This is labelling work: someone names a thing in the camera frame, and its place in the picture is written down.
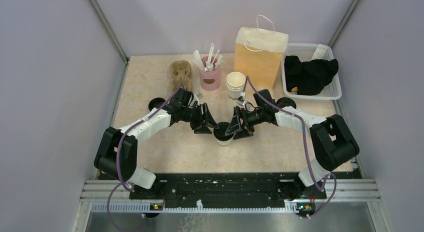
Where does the brown pulp cup carrier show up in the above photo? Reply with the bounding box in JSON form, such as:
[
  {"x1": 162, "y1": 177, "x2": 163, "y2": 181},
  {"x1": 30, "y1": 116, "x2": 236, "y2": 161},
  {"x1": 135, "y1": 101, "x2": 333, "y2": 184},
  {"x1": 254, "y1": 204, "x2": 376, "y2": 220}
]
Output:
[{"x1": 170, "y1": 60, "x2": 193, "y2": 91}]

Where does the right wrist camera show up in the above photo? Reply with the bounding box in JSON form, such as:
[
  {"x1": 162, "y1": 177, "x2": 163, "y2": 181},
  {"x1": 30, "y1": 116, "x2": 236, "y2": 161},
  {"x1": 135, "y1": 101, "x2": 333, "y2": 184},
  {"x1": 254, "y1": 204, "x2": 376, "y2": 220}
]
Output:
[{"x1": 236, "y1": 91, "x2": 248, "y2": 108}]

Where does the brown paper takeout bag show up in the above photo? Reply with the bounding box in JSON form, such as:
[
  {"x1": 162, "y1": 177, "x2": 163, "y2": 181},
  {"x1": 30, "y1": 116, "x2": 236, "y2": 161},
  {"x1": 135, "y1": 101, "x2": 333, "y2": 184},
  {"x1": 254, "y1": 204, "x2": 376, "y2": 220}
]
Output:
[{"x1": 234, "y1": 14, "x2": 289, "y2": 89}]

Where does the stack of white paper cups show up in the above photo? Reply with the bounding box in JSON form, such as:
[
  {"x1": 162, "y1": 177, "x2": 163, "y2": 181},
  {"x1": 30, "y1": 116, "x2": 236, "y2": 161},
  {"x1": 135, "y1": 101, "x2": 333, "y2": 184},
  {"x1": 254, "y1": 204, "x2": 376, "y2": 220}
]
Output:
[{"x1": 226, "y1": 71, "x2": 246, "y2": 100}]

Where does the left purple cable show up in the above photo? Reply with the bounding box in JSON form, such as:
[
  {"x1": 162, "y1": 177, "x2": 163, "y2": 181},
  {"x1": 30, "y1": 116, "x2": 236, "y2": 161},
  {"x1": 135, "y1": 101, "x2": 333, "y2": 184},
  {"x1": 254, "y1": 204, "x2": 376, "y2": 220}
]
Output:
[{"x1": 106, "y1": 77, "x2": 185, "y2": 232}]

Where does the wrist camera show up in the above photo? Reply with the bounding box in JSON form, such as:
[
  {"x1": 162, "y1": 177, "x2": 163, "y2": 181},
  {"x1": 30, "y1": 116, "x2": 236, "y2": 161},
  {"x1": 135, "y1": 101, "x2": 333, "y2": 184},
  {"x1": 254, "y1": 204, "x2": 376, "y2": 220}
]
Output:
[
  {"x1": 236, "y1": 91, "x2": 248, "y2": 108},
  {"x1": 192, "y1": 92, "x2": 203, "y2": 104}
]

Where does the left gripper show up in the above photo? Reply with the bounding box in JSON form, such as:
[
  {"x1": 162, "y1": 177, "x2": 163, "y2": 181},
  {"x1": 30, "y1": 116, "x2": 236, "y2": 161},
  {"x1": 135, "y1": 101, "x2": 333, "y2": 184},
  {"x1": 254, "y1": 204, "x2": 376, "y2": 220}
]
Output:
[{"x1": 181, "y1": 102, "x2": 220, "y2": 134}]

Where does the pink straw holder cup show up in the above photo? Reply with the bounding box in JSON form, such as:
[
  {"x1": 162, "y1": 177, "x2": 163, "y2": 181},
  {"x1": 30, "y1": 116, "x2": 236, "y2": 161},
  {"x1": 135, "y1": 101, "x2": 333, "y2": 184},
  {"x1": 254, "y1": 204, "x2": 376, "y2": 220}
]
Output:
[{"x1": 198, "y1": 66, "x2": 222, "y2": 91}]

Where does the black cloth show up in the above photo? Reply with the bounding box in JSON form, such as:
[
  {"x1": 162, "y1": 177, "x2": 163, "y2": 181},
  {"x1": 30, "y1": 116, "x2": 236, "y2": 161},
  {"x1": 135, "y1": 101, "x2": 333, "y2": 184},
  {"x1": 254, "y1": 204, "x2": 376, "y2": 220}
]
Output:
[{"x1": 284, "y1": 55, "x2": 339, "y2": 96}]

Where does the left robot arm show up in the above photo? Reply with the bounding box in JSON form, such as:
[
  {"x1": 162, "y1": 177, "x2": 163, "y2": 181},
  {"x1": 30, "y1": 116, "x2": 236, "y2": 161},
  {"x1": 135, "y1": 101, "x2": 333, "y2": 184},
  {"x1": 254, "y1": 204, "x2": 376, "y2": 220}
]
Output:
[{"x1": 93, "y1": 87, "x2": 218, "y2": 199}]

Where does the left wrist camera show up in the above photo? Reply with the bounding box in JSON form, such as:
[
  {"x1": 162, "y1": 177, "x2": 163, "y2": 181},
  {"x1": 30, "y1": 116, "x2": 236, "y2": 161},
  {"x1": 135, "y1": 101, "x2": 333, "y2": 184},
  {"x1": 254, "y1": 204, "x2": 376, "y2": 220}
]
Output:
[{"x1": 192, "y1": 92, "x2": 203, "y2": 104}]

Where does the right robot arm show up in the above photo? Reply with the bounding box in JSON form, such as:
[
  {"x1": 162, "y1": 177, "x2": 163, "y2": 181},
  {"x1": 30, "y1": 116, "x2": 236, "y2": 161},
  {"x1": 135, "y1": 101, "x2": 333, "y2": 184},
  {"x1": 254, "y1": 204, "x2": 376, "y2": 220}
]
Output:
[{"x1": 224, "y1": 89, "x2": 360, "y2": 198}]

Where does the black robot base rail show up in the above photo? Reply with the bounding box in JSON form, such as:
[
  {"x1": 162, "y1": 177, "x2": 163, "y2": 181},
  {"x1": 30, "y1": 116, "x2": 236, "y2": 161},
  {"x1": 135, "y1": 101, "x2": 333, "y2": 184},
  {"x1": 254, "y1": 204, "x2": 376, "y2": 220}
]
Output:
[{"x1": 129, "y1": 172, "x2": 327, "y2": 209}]

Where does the white paper coffee cup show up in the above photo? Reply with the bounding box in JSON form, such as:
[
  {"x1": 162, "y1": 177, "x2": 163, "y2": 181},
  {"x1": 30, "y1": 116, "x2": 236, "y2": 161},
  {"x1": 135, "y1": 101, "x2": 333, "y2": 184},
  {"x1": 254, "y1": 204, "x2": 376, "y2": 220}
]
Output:
[{"x1": 277, "y1": 97, "x2": 297, "y2": 109}]

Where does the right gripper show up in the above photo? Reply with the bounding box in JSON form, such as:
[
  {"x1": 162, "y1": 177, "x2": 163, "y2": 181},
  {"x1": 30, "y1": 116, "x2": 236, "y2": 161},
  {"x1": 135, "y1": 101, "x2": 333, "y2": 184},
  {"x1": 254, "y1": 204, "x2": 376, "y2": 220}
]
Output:
[{"x1": 225, "y1": 106, "x2": 265, "y2": 140}]

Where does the stack of black lids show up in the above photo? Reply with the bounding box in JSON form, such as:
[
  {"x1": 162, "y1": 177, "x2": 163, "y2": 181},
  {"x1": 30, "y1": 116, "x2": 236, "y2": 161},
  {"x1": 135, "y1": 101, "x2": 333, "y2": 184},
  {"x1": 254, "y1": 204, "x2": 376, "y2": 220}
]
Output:
[{"x1": 148, "y1": 97, "x2": 166, "y2": 111}]

